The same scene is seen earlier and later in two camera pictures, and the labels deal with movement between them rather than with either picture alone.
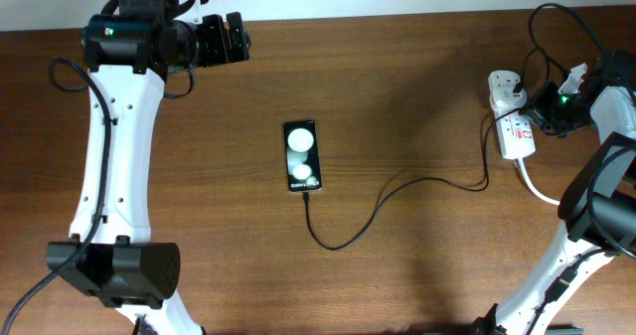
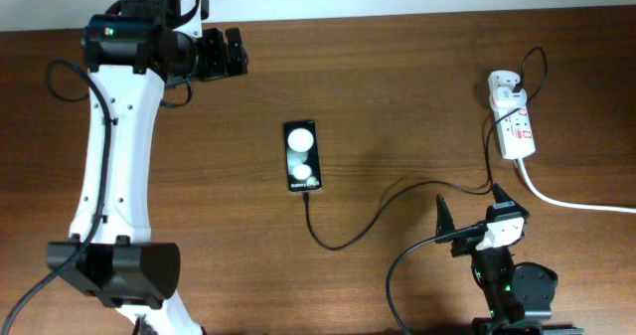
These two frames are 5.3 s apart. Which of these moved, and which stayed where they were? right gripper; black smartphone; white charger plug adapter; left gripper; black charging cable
Moved: black charging cable; right gripper; left gripper
Stayed: black smartphone; white charger plug adapter
